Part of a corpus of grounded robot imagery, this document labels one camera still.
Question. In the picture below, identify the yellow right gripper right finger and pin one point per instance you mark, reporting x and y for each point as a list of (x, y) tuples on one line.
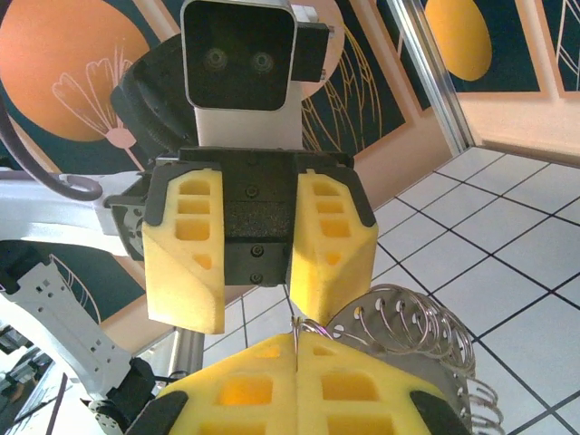
[(362, 408)]

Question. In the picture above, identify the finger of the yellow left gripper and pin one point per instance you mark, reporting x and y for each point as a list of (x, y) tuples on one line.
[(181, 272), (335, 254)]

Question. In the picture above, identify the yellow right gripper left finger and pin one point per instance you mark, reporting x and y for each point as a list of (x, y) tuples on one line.
[(235, 408)]

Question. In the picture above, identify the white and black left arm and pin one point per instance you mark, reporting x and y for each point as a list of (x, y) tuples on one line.
[(45, 217)]

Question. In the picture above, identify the navy panel with gold lines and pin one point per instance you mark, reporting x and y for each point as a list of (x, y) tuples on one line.
[(362, 90)]

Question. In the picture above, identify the navy panel with single flower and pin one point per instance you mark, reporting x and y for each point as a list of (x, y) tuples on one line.
[(54, 68)]

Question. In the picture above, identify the navy panel with yellow oval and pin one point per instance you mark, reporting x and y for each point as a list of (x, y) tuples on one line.
[(512, 54)]

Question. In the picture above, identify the navy panel with leaf outlines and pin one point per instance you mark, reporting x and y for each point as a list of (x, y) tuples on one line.
[(568, 27)]

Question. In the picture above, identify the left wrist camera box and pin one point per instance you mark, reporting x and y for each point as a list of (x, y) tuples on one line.
[(235, 59)]

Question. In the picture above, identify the aluminium corner post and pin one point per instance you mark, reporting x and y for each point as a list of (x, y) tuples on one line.
[(430, 68)]

